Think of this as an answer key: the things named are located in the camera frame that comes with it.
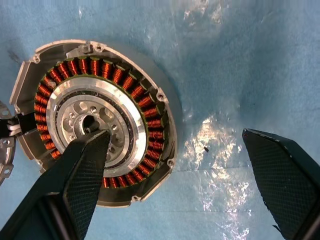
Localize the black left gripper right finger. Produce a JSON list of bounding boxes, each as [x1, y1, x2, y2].
[[241, 128, 320, 240]]

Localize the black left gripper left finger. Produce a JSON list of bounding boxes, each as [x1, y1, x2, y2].
[[0, 129, 111, 240]]

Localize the silver motor lid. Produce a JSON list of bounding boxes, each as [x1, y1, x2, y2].
[[0, 101, 17, 186]]

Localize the silver motor housing copper windings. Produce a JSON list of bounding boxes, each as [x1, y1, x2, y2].
[[9, 38, 183, 209]]

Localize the blue plastic table cover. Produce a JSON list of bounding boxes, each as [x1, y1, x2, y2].
[[0, 0, 320, 240]]

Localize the black white motor wire connector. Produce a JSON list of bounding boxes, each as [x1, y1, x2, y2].
[[0, 112, 37, 138]]

